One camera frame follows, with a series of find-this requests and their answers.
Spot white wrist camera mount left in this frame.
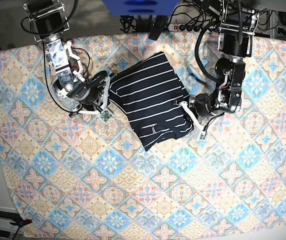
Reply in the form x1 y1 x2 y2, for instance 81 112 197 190
179 101 210 141

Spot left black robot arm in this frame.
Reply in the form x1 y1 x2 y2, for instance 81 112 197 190
188 0 259 120

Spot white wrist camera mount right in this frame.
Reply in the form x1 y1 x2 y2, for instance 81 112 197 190
67 71 113 118

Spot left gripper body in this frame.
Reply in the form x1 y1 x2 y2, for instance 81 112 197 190
174 97 198 118

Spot blue box overhead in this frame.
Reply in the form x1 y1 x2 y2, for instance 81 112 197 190
103 0 179 16

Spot white labelled power strip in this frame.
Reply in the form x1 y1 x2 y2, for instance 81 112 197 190
167 22 217 33

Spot tangled black cables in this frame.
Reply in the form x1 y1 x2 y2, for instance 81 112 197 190
119 0 236 33

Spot patterned pastel tablecloth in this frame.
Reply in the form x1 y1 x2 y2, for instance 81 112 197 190
0 37 286 240

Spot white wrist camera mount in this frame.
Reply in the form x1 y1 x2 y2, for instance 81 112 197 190
179 101 210 141
67 71 113 118

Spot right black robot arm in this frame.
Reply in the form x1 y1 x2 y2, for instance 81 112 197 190
23 0 112 115

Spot navy white striped T-shirt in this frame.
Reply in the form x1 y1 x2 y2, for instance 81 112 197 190
109 52 194 151

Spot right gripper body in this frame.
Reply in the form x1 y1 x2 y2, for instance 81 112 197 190
85 71 115 108

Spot blue orange clamp bottom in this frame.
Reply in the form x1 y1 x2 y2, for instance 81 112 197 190
10 218 32 234

